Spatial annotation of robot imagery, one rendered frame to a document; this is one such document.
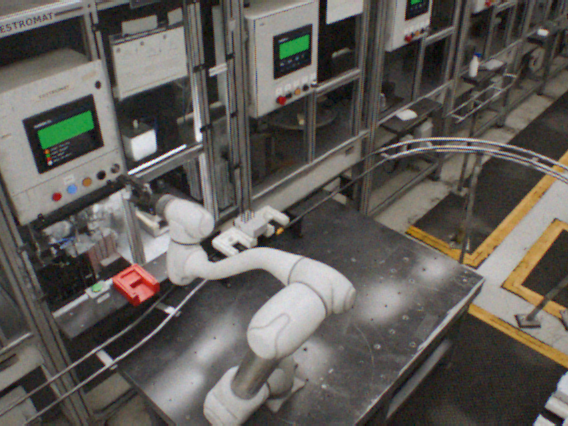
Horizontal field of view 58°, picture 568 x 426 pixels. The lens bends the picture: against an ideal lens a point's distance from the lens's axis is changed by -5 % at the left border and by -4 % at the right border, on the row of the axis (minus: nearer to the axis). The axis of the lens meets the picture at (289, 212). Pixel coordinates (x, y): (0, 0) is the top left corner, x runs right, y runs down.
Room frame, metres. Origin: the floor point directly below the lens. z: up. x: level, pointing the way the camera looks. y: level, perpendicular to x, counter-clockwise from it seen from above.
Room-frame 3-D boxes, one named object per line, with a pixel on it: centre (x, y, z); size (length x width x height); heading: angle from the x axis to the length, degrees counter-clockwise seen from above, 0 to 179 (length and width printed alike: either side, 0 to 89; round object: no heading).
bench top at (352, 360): (1.64, -0.06, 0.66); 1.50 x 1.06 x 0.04; 137
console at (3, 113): (1.60, 0.85, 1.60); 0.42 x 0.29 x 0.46; 137
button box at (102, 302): (1.42, 0.74, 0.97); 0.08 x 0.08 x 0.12; 47
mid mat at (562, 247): (2.61, -1.92, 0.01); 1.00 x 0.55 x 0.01; 137
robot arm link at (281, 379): (1.22, 0.07, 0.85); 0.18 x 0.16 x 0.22; 141
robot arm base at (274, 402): (1.24, 0.05, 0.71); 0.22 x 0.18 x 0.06; 137
